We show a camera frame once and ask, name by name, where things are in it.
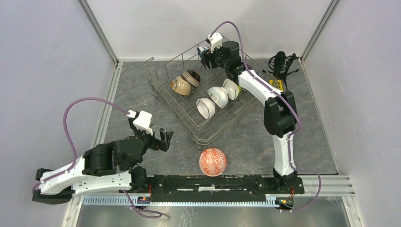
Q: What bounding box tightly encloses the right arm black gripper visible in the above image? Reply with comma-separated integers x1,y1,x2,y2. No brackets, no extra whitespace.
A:
200,43,229,70

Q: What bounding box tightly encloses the green and white bowl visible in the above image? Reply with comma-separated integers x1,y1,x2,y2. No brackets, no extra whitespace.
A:
222,79,242,100

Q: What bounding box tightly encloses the brown rimmed cream bowl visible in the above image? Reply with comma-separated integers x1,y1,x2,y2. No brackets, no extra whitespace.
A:
181,70,201,88

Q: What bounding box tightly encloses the grey wire dish rack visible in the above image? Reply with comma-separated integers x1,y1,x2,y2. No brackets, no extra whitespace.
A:
149,41,260,148

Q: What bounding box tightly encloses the pink bowl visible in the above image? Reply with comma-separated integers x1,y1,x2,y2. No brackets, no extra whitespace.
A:
199,148,227,177

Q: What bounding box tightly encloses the blue floral bowl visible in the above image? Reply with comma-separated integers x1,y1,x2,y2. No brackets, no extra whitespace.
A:
197,46,209,60

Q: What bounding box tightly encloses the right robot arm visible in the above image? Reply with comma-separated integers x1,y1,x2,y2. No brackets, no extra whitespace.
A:
197,41,299,193

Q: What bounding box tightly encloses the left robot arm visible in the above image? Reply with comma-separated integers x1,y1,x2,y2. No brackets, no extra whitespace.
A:
32,118,174,205

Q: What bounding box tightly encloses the black microphone on tripod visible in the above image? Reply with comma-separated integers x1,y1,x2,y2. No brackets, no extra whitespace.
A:
268,51,299,81

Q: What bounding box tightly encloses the yellow block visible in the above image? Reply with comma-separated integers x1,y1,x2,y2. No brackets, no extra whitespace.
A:
269,79,284,92

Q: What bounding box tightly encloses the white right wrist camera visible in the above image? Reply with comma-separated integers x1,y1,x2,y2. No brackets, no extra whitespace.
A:
207,32,223,53

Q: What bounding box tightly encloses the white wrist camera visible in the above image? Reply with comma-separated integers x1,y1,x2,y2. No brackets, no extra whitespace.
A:
127,110,153,135
207,32,223,53

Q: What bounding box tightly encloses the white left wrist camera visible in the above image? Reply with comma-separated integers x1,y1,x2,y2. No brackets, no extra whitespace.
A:
127,110,153,135

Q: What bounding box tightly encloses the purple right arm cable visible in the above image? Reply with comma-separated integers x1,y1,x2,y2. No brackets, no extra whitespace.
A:
209,20,323,214

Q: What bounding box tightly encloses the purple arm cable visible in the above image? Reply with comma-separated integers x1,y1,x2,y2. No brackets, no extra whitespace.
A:
209,20,323,214
31,97,164,219

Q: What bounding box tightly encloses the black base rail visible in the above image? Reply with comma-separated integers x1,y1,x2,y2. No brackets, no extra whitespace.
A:
127,175,305,202

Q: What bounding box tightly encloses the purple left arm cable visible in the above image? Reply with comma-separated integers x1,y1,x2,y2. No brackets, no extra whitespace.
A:
31,97,164,219

